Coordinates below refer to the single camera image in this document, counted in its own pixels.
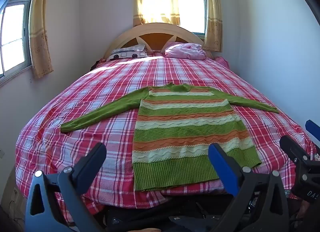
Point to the white patterned pillow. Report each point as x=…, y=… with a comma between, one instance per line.
x=128, y=53

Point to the window behind headboard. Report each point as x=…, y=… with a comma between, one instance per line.
x=191, y=4

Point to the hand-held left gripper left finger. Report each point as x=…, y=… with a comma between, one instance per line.
x=96, y=156

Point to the green orange striped knit sweater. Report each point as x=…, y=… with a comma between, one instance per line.
x=185, y=131

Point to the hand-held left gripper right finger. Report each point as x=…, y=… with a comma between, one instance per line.
x=220, y=161

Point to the pink pillow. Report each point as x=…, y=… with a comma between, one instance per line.
x=186, y=50

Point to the red plaid bed sheet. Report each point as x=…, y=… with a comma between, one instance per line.
x=105, y=89

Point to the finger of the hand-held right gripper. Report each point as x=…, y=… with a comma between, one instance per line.
x=313, y=129
x=292, y=148

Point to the cream wooden headboard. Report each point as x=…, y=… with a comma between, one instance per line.
x=155, y=34

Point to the side window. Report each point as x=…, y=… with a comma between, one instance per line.
x=13, y=29

